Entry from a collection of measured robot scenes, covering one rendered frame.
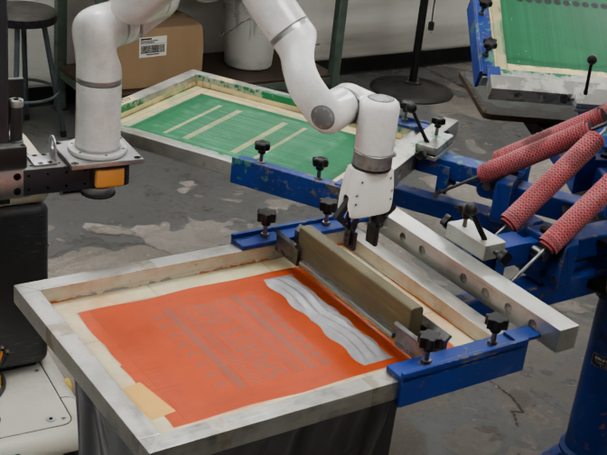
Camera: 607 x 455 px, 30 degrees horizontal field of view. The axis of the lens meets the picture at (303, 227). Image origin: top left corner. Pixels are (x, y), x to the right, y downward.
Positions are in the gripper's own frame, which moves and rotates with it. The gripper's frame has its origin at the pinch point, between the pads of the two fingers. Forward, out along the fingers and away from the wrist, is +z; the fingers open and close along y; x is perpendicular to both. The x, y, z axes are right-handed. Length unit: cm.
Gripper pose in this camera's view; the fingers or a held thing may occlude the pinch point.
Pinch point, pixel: (361, 236)
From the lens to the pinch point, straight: 220.9
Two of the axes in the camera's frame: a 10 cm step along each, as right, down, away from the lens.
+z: -1.0, 9.0, 4.2
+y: -8.3, 1.5, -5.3
